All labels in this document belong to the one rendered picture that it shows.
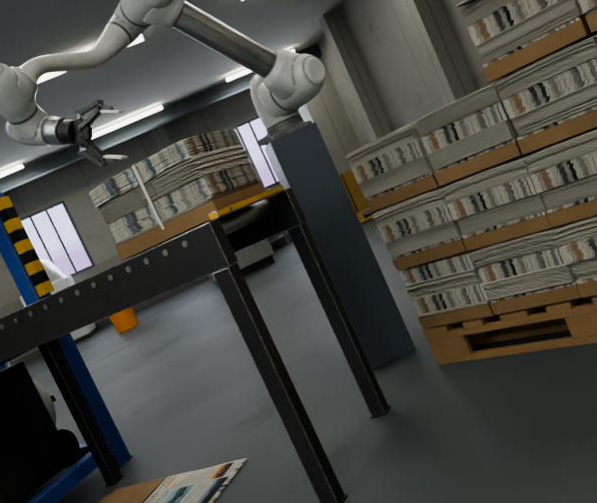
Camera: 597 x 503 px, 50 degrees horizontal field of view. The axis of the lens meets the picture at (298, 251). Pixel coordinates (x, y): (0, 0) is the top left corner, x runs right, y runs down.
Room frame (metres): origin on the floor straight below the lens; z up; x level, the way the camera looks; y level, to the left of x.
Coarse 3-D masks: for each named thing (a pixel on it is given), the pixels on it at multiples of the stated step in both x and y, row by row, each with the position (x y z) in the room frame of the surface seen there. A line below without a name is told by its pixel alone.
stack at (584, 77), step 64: (576, 64) 1.68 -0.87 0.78; (448, 128) 1.97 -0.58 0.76; (512, 128) 1.86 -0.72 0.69; (384, 192) 2.18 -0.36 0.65; (448, 192) 2.02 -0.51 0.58; (512, 192) 1.88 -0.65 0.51; (576, 192) 1.76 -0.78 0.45; (448, 256) 2.12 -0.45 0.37; (512, 256) 1.94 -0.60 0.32; (576, 256) 1.81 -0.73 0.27; (512, 320) 2.00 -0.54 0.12; (576, 320) 1.86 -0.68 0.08
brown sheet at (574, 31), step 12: (576, 24) 1.65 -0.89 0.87; (552, 36) 1.69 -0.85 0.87; (564, 36) 1.68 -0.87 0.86; (576, 36) 1.66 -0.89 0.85; (528, 48) 1.74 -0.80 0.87; (540, 48) 1.72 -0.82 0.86; (552, 48) 1.70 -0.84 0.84; (504, 60) 1.79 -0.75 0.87; (516, 60) 1.77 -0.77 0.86; (528, 60) 1.75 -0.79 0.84; (492, 72) 1.82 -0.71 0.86; (504, 72) 1.80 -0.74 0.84
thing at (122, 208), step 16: (96, 192) 1.86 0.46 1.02; (112, 192) 1.83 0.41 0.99; (128, 192) 1.81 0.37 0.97; (112, 208) 1.85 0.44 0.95; (128, 208) 1.82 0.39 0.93; (144, 208) 1.80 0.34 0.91; (112, 224) 1.86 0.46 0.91; (128, 224) 1.84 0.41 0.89; (144, 224) 1.81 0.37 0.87; (128, 240) 1.85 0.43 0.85
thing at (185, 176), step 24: (192, 144) 1.73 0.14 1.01; (216, 144) 1.82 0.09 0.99; (240, 144) 1.94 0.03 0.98; (144, 168) 1.76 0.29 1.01; (168, 168) 1.73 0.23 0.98; (192, 168) 1.70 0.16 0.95; (216, 168) 1.77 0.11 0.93; (240, 168) 1.88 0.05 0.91; (168, 192) 1.75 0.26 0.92; (192, 192) 1.72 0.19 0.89; (216, 192) 1.71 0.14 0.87
